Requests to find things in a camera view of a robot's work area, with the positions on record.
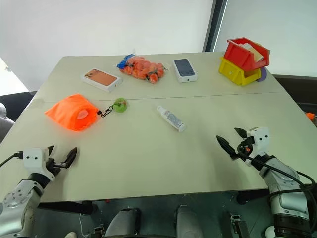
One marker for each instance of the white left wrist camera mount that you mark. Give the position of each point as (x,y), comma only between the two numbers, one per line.
(33,158)

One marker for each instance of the small orange object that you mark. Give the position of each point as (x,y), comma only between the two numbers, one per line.
(310,115)

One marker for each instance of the red storage bin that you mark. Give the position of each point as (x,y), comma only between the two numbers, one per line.
(245,54)

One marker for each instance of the orange phone box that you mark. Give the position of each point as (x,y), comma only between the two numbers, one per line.
(100,78)

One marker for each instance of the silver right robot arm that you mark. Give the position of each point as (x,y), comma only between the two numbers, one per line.
(284,188)

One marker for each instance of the white phone box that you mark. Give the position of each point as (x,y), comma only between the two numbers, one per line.
(184,69)

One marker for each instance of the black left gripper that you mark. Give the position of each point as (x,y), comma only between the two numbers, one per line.
(55,165)

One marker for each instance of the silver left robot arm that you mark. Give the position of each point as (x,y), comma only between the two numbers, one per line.
(17,200)

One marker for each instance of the dark window frame post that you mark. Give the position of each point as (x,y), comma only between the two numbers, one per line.
(214,24)

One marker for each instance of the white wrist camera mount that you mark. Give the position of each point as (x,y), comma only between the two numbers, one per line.
(260,141)
(33,158)

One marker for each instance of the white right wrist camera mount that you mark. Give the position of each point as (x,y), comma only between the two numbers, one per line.
(260,141)

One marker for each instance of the purple object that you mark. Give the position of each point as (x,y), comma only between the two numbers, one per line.
(263,75)

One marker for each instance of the grey chair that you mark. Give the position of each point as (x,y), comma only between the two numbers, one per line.
(5,120)

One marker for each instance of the grey rounded robot leg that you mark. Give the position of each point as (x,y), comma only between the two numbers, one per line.
(189,221)
(122,223)

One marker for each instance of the white spray bottle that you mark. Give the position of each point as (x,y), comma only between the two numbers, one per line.
(171,118)

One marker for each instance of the bag of orange snacks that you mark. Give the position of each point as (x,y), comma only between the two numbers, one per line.
(142,68)

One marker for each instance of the white box in bin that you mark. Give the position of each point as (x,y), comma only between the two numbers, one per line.
(252,49)

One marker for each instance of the yellow storage bin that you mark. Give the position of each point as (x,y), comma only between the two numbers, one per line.
(237,73)

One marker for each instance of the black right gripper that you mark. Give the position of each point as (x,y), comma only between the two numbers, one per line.
(245,146)

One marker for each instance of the green mesh ball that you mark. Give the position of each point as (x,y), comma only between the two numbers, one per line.
(121,105)

